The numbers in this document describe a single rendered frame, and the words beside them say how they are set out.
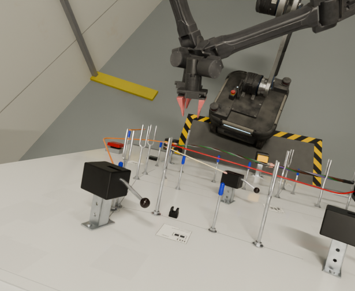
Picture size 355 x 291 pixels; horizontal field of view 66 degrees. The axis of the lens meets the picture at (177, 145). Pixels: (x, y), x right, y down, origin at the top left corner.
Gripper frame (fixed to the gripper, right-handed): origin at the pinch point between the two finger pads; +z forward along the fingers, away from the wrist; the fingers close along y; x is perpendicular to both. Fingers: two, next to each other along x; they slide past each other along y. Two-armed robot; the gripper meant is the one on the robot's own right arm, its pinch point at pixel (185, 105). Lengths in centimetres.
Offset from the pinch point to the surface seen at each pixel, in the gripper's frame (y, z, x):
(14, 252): 3, 9, -87
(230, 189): 25, 12, -46
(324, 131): 91, 17, 144
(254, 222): 31, 13, -55
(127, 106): -86, 28, 132
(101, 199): 7, 6, -76
